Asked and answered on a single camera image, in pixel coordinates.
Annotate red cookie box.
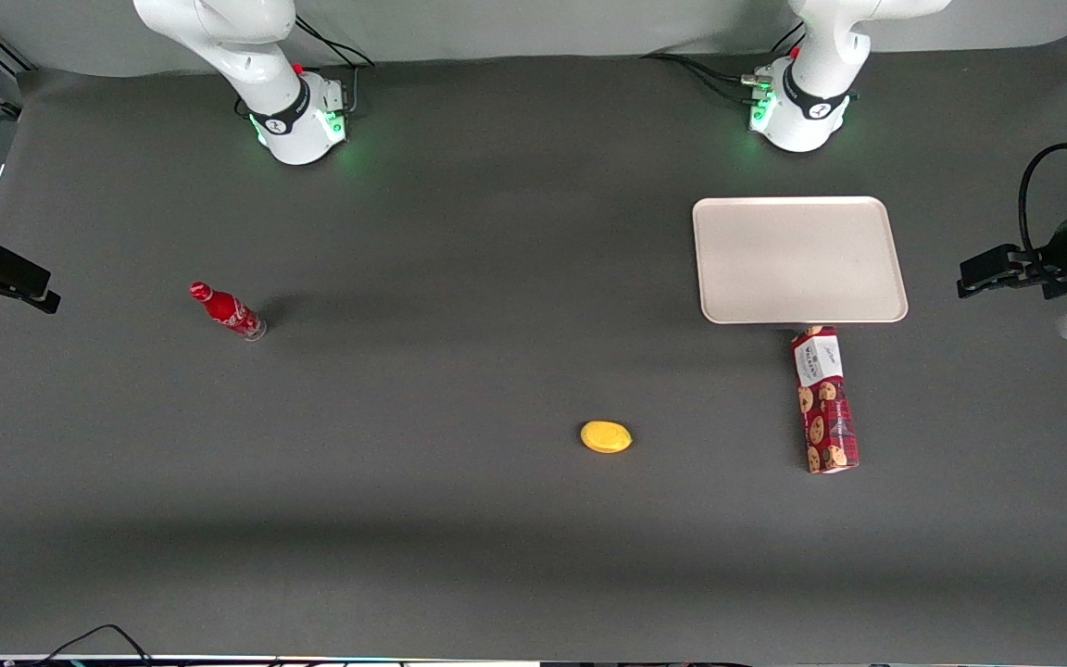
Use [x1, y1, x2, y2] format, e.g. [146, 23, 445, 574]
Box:
[791, 324, 861, 475]

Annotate beige plastic tray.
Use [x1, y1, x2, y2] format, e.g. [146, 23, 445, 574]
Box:
[692, 195, 910, 325]

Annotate red cola bottle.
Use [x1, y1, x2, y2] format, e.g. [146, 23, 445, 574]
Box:
[188, 281, 269, 343]

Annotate dark grey table mat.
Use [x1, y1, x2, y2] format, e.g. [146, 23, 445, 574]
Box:
[0, 32, 1067, 666]

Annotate yellow oval toy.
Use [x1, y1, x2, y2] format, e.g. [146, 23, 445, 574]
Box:
[579, 420, 634, 456]

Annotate light grey backdrop cloth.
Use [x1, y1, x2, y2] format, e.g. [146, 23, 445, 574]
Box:
[0, 0, 1067, 77]

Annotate black cable at table edge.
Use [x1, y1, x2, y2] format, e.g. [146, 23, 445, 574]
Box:
[7, 623, 157, 667]

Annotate black left arm base cables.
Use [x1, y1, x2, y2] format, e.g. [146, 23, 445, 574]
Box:
[640, 20, 808, 105]

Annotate black arm base cables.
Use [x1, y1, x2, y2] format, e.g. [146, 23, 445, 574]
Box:
[235, 14, 377, 120]
[640, 20, 808, 105]

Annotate black right arm base cables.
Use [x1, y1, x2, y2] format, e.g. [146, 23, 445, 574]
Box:
[235, 14, 377, 120]

